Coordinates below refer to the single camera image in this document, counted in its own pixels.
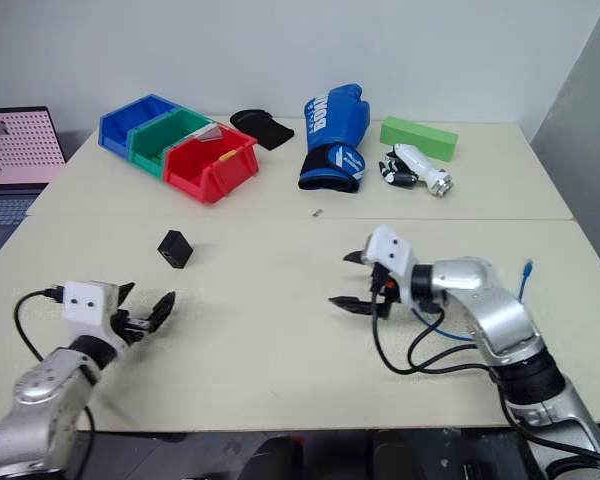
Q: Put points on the open laptop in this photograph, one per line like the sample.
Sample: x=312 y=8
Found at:
x=15 y=150

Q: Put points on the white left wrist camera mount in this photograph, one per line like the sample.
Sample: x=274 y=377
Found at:
x=86 y=306

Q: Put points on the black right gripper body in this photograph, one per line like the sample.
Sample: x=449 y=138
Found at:
x=387 y=295

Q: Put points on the white robotic hand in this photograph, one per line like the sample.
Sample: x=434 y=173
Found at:
x=420 y=162

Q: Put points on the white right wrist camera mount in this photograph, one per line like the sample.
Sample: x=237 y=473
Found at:
x=392 y=252

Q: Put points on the small yellow piece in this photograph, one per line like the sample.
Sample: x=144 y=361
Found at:
x=227 y=154

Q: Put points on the blue plastic storage bin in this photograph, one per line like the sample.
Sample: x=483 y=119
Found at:
x=115 y=127

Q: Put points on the red plastic storage bin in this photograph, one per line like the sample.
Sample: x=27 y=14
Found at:
x=200 y=177

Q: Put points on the green foam block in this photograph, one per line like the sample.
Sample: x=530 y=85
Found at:
x=420 y=137

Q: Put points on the small black box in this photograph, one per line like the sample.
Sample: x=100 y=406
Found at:
x=177 y=248

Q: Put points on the blue boxing glove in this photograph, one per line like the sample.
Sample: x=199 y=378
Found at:
x=337 y=125

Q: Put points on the silver foil packet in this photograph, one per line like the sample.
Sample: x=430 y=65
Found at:
x=210 y=134

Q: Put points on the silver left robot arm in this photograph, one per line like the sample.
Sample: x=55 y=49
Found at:
x=35 y=400

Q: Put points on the green plastic storage bin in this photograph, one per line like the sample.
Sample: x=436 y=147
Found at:
x=152 y=145

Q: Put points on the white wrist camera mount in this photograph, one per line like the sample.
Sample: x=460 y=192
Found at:
x=86 y=306
x=392 y=252

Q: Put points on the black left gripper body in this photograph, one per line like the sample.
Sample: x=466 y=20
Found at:
x=132 y=327

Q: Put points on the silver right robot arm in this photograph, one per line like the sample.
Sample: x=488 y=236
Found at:
x=500 y=320

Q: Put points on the black fabric wrap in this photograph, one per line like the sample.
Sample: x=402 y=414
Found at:
x=262 y=127

